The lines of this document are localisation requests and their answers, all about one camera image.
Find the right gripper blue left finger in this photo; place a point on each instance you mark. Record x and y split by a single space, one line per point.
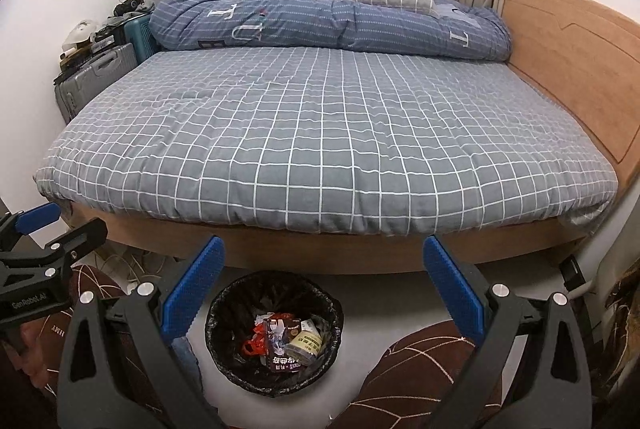
93 388

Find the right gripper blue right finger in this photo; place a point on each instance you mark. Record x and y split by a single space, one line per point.
551 386

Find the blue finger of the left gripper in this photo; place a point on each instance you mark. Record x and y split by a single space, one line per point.
14 226
72 246

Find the yellow round plastic jar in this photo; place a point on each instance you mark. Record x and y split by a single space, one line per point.
304 348

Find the brown cookie box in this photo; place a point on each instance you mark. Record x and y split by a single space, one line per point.
276 360

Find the black lined trash bin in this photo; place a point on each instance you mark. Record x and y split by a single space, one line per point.
230 321

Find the white crumpled trash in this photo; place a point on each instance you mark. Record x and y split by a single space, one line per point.
283 327

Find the person's left hand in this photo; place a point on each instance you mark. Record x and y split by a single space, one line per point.
43 342

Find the brown patterned slipper right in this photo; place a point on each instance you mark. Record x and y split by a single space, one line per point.
412 377

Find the grey suitcase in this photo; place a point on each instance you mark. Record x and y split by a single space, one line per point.
73 92

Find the red plastic bag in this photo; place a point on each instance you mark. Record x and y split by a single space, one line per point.
255 346

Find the clutter pile on suitcase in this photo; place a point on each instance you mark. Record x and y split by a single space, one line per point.
89 38

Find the teal suitcase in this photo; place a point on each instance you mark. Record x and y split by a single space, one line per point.
138 33

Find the grey checked bed cover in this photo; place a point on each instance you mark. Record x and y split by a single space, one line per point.
327 141

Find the blue striped duvet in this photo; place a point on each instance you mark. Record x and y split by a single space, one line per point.
453 30

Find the wooden headboard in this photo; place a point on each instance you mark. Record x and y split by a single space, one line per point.
586 57

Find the wooden bed frame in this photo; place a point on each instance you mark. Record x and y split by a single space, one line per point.
252 248

